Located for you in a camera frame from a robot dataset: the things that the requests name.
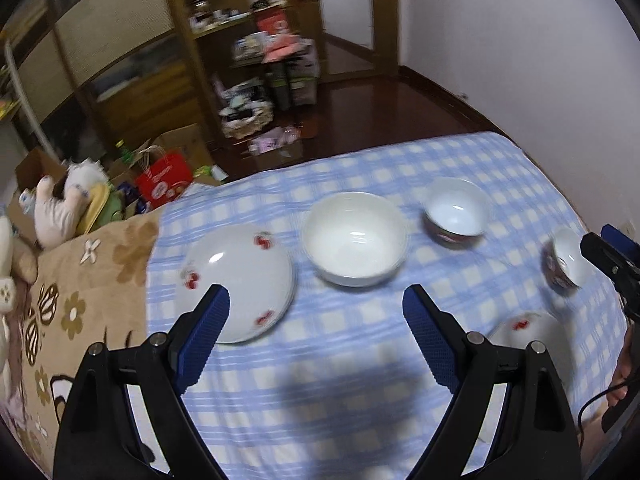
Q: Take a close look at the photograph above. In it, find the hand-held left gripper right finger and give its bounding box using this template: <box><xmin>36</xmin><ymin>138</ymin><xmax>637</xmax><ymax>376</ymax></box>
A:
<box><xmin>402</xmin><ymin>284</ymin><xmax>583</xmax><ymax>480</ymax></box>

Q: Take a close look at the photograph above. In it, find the red patterned bowl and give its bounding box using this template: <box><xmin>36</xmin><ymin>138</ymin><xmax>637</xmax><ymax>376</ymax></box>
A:
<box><xmin>423</xmin><ymin>177</ymin><xmax>493</xmax><ymax>251</ymax></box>

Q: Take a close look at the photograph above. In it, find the large white cherry plate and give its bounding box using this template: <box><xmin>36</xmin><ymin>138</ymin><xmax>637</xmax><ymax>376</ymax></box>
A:
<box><xmin>486</xmin><ymin>311</ymin><xmax>572</xmax><ymax>376</ymax></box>

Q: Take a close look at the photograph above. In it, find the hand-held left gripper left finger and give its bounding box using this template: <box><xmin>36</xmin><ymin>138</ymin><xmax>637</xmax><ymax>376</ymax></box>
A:
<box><xmin>52</xmin><ymin>284</ymin><xmax>232</xmax><ymax>480</ymax></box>

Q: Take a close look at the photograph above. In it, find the brown floral printed blanket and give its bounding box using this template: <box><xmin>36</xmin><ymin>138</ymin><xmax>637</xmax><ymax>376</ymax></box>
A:
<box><xmin>0</xmin><ymin>207</ymin><xmax>166</xmax><ymax>466</ymax></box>

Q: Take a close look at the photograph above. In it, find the person's right hand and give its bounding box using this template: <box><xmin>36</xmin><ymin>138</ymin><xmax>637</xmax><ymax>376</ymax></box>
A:
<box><xmin>606</xmin><ymin>320</ymin><xmax>640</xmax><ymax>411</ymax></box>

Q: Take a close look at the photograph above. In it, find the plain white bowl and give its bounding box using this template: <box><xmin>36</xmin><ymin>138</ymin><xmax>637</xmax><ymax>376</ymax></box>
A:
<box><xmin>301</xmin><ymin>191</ymin><xmax>409</xmax><ymax>288</ymax></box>

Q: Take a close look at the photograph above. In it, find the blue plaid cloth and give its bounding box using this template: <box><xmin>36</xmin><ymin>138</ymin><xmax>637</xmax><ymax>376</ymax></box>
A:
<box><xmin>122</xmin><ymin>130</ymin><xmax>626</xmax><ymax>480</ymax></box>

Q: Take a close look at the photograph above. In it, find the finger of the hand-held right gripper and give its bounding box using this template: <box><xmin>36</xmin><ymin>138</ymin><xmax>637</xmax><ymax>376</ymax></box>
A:
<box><xmin>601</xmin><ymin>223</ymin><xmax>640</xmax><ymax>263</ymax></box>
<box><xmin>579</xmin><ymin>232</ymin><xmax>640</xmax><ymax>286</ymax></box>

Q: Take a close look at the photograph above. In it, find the pink cloth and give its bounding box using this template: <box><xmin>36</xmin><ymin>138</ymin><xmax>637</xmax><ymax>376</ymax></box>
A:
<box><xmin>261</xmin><ymin>34</ymin><xmax>307</xmax><ymax>63</ymax></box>

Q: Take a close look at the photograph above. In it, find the red paper bag with handles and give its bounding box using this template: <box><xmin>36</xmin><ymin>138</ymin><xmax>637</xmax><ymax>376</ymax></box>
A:
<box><xmin>134</xmin><ymin>146</ymin><xmax>195</xmax><ymax>211</ymax></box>

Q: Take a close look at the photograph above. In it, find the pink packet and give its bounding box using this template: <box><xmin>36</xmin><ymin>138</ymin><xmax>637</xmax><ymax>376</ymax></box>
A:
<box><xmin>248</xmin><ymin>124</ymin><xmax>304</xmax><ymax>157</ymax></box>

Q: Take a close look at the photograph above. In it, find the wooden corner shelf unit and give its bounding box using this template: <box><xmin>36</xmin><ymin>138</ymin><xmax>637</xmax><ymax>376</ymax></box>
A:
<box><xmin>160</xmin><ymin>0</ymin><xmax>301</xmax><ymax>148</ymax></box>

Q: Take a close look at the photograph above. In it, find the red bowl with seal mark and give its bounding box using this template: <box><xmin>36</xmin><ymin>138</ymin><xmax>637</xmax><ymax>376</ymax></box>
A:
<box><xmin>541</xmin><ymin>226</ymin><xmax>597</xmax><ymax>297</ymax></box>

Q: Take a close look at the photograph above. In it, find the white plastic bag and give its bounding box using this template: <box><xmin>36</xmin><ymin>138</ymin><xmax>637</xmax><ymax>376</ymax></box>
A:
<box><xmin>294</xmin><ymin>40</ymin><xmax>322</xmax><ymax>81</ymax></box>

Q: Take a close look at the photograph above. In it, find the wooden door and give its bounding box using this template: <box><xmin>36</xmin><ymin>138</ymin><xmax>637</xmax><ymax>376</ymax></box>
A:
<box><xmin>277</xmin><ymin>0</ymin><xmax>401</xmax><ymax>78</ymax></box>

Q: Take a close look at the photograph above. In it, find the small white cherry plate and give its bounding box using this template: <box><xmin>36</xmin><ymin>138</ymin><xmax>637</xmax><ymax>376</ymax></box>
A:
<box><xmin>180</xmin><ymin>225</ymin><xmax>299</xmax><ymax>347</ymax></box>
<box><xmin>177</xmin><ymin>223</ymin><xmax>296</xmax><ymax>345</ymax></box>

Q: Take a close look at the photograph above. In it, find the person's right forearm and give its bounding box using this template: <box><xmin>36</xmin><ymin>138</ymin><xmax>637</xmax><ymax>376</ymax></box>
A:
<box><xmin>580</xmin><ymin>405</ymin><xmax>640</xmax><ymax>480</ymax></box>

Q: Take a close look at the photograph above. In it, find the wooden wardrobe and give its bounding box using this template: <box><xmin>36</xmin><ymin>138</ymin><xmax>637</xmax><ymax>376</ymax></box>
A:
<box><xmin>0</xmin><ymin>0</ymin><xmax>201</xmax><ymax>171</ymax></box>

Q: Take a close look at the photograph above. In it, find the red bag with white print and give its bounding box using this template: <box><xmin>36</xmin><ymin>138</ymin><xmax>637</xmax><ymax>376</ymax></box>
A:
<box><xmin>254</xmin><ymin>6</ymin><xmax>292</xmax><ymax>38</ymax></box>

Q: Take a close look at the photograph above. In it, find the black cable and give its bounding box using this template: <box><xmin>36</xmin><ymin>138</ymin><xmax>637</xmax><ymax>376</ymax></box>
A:
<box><xmin>576</xmin><ymin>382</ymin><xmax>632</xmax><ymax>448</ymax></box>

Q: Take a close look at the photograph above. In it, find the open cardboard box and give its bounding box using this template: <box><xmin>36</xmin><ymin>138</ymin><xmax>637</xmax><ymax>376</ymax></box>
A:
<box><xmin>150</xmin><ymin>122</ymin><xmax>217</xmax><ymax>173</ymax></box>

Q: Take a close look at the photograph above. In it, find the wicker basket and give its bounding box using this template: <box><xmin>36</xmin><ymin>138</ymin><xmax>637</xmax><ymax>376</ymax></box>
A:
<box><xmin>220</xmin><ymin>102</ymin><xmax>276</xmax><ymax>141</ymax></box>

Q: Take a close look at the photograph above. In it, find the clear plastic storage box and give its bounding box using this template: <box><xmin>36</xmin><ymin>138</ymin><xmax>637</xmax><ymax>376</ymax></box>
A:
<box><xmin>287</xmin><ymin>76</ymin><xmax>321</xmax><ymax>107</ymax></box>

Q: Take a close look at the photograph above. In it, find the large cardboard box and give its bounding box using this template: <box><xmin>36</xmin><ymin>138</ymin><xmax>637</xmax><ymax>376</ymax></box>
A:
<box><xmin>7</xmin><ymin>149</ymin><xmax>71</xmax><ymax>241</ymax></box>

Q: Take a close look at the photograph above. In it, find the pink and white plush toy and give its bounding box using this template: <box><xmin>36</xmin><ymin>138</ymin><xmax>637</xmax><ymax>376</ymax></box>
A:
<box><xmin>34</xmin><ymin>156</ymin><xmax>110</xmax><ymax>250</ymax></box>

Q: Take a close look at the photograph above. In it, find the cream plush toy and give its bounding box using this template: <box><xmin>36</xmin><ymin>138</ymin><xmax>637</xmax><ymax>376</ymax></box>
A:
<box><xmin>0</xmin><ymin>212</ymin><xmax>40</xmax><ymax>386</ymax></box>

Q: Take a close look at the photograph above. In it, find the yellow green plush cushion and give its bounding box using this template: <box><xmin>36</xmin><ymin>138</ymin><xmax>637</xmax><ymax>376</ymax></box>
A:
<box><xmin>75</xmin><ymin>182</ymin><xmax>125</xmax><ymax>236</ymax></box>

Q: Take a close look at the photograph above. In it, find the small dark side table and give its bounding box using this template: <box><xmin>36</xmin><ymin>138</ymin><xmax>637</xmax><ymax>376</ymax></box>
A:
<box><xmin>231</xmin><ymin>35</ymin><xmax>323</xmax><ymax>111</ymax></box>

